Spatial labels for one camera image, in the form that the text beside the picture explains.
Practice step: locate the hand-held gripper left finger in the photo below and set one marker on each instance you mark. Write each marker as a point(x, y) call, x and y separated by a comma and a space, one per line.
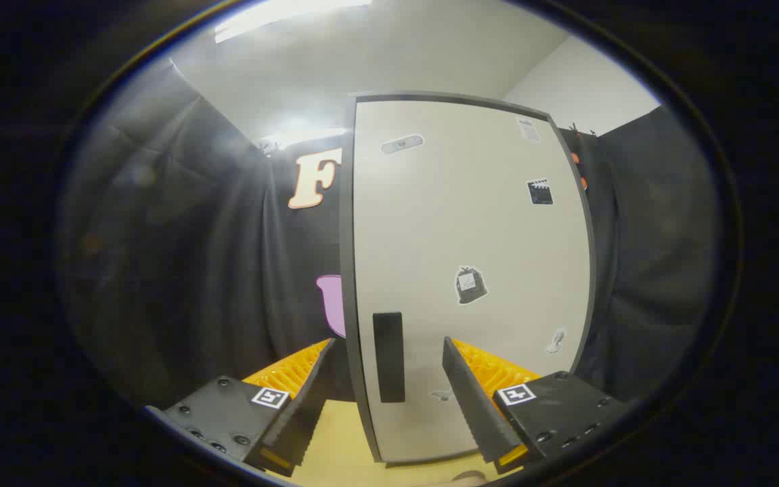
point(308, 406)

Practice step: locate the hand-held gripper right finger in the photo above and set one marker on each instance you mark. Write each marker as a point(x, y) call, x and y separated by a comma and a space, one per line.
point(467, 399)

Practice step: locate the dark grey shoe cabinet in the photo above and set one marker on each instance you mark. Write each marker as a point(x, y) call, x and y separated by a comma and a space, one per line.
point(347, 270)

